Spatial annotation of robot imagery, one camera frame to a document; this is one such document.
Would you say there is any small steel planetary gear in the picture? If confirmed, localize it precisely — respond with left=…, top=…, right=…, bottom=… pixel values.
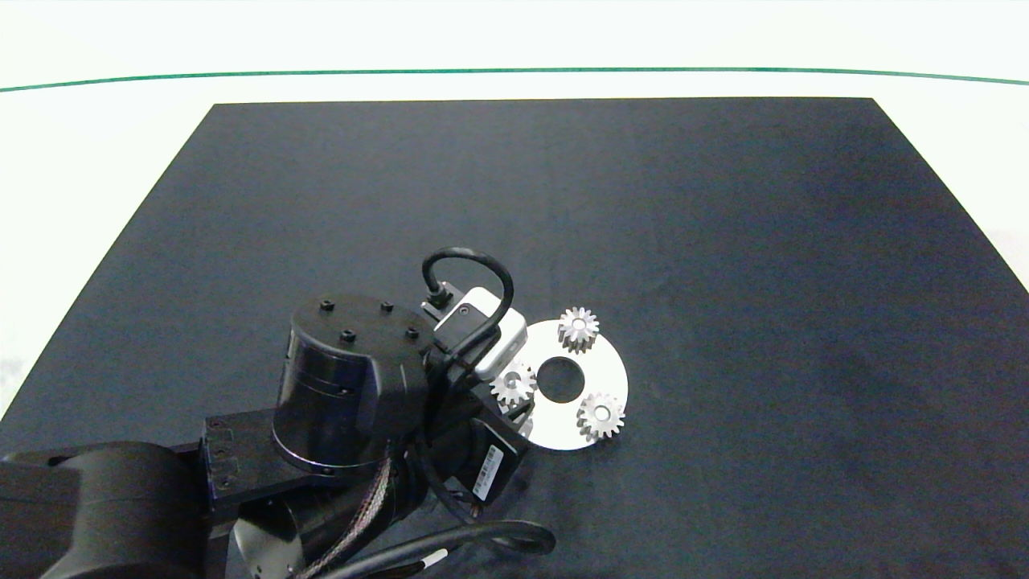
left=557, top=306, right=601, bottom=355
left=576, top=392, right=627, bottom=442
left=490, top=362, right=538, bottom=407

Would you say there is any round white carrier plate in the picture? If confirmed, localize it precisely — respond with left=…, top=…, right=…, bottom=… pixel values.
left=494, top=319, right=629, bottom=452

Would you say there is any dark table mat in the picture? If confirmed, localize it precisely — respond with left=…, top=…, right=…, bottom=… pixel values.
left=0, top=97, right=1029, bottom=579

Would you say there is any thin green tape line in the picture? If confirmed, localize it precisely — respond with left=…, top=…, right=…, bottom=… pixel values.
left=0, top=68, right=1029, bottom=94

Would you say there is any boxy silver wrist camera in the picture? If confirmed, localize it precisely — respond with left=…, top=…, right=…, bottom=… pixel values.
left=433, top=287, right=529, bottom=380

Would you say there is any thick black cable white tag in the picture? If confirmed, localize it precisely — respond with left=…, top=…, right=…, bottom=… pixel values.
left=318, top=519, right=557, bottom=579

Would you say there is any braided sleeve cable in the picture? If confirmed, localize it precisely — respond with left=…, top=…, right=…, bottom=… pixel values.
left=293, top=454, right=396, bottom=579

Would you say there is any thin black camera cable loop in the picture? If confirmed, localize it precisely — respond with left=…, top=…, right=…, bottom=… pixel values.
left=421, top=247, right=515, bottom=377

